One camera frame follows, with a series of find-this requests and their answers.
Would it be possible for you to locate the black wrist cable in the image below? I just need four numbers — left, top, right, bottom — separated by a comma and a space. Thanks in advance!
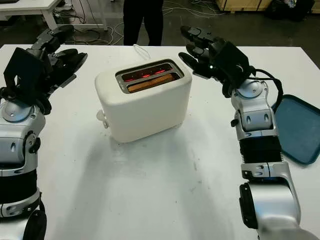
0, 86, 16, 101
248, 69, 285, 111

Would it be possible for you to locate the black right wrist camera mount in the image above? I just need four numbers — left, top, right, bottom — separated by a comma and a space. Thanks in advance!
214, 41, 251, 88

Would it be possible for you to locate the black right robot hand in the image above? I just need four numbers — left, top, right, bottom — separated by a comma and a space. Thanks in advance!
178, 25, 241, 83

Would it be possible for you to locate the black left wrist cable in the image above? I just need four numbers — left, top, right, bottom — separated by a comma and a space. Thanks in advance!
0, 86, 16, 101

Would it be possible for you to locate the black bag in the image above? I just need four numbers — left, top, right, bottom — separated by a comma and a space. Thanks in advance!
264, 0, 317, 22

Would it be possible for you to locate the white toaster power cord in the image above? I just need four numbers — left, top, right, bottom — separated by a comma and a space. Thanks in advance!
133, 43, 152, 61

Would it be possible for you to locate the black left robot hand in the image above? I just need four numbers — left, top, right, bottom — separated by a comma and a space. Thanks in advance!
26, 24, 89, 98

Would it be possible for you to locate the white two-slot toaster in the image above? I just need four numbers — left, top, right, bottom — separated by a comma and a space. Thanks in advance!
94, 57, 193, 144

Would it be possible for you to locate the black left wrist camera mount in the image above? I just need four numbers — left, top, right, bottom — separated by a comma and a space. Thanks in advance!
3, 47, 46, 101

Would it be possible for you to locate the black floor cable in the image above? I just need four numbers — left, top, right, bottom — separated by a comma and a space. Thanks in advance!
67, 12, 102, 44

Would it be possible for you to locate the white desk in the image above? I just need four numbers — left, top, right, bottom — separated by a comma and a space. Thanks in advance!
0, 0, 109, 32

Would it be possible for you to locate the brown toast slice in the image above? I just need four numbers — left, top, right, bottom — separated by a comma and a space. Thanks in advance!
127, 72, 175, 93

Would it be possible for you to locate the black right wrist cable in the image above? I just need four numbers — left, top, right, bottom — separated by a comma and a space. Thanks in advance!
248, 69, 285, 111

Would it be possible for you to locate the blue plastic tray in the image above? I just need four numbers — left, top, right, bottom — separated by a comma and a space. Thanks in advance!
271, 94, 320, 165

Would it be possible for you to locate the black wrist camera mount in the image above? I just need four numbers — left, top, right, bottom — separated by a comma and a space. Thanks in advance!
214, 41, 251, 88
3, 47, 46, 101

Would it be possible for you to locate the wooden crate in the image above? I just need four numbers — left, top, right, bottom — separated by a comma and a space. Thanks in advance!
216, 0, 271, 12

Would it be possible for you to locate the person in black trousers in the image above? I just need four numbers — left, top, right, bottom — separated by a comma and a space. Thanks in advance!
122, 0, 165, 47

